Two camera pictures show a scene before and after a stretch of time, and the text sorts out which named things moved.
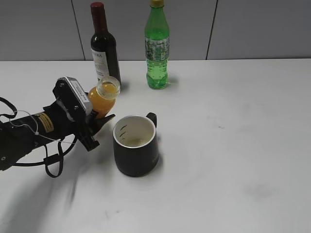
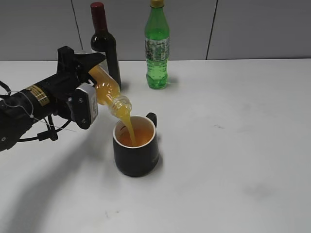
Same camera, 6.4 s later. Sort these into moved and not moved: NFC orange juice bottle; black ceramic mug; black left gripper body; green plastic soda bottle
Moved: black left gripper body; NFC orange juice bottle
Not moved: green plastic soda bottle; black ceramic mug
